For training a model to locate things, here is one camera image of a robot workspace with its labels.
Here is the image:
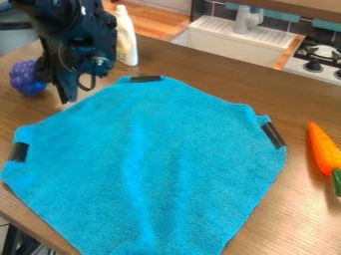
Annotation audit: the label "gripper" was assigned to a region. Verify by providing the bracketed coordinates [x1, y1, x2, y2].
[33, 29, 119, 105]

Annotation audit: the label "purple toy grapes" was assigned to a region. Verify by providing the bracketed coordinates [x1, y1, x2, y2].
[8, 59, 50, 97]

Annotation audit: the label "white bottle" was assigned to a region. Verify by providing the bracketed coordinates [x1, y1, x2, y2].
[113, 4, 141, 67]

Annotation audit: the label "blue cloth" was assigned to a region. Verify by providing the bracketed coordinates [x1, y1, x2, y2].
[0, 75, 289, 255]

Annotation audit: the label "toy sink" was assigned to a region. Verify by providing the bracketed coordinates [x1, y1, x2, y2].
[169, 14, 307, 70]

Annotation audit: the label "tap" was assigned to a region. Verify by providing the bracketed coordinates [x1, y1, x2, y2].
[231, 4, 267, 36]

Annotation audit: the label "toy stove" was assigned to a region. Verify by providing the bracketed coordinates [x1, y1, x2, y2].
[282, 37, 341, 87]

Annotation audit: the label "orange toy carrot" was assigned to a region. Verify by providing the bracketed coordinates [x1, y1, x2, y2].
[306, 121, 341, 199]

